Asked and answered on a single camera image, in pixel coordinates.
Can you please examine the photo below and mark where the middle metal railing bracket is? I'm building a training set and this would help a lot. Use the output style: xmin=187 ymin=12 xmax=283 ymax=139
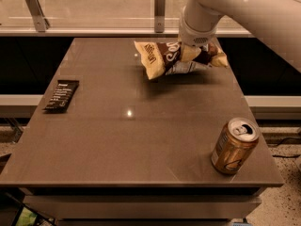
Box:
xmin=154 ymin=0 xmax=166 ymax=33

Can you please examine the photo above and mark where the brown and yellow chip bag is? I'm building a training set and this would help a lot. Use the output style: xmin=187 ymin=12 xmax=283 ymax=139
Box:
xmin=135 ymin=41 xmax=229 ymax=80

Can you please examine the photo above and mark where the metal railing bracket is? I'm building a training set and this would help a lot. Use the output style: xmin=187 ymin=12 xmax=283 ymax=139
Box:
xmin=25 ymin=0 xmax=50 ymax=32
xmin=154 ymin=0 xmax=166 ymax=33

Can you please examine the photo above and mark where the green object on floor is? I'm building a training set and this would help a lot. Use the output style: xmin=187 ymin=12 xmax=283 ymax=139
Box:
xmin=14 ymin=207 xmax=38 ymax=226

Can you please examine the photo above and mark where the grey table drawer front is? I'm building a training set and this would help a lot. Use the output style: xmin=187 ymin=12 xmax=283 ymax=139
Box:
xmin=24 ymin=195 xmax=261 ymax=219

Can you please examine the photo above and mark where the left metal railing bracket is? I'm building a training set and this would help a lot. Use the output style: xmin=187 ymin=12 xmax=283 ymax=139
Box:
xmin=25 ymin=0 xmax=50 ymax=32

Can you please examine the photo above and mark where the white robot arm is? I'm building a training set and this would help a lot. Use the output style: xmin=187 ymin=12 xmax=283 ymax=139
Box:
xmin=179 ymin=0 xmax=301 ymax=72

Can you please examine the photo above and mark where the black cable on floor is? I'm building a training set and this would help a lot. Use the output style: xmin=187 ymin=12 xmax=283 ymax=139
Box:
xmin=266 ymin=137 xmax=301 ymax=159

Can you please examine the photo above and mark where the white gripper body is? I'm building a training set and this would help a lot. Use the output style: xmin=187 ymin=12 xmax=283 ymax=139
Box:
xmin=179 ymin=0 xmax=225 ymax=47

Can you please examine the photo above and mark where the black rxbar chocolate bar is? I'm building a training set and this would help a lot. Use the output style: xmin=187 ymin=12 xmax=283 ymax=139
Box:
xmin=43 ymin=80 xmax=79 ymax=113

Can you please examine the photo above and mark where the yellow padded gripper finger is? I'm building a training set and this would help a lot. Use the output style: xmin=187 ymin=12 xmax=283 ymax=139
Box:
xmin=180 ymin=43 xmax=201 ymax=62

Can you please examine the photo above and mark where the gold soda can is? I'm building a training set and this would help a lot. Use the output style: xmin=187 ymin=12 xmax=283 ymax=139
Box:
xmin=211 ymin=118 xmax=260 ymax=175

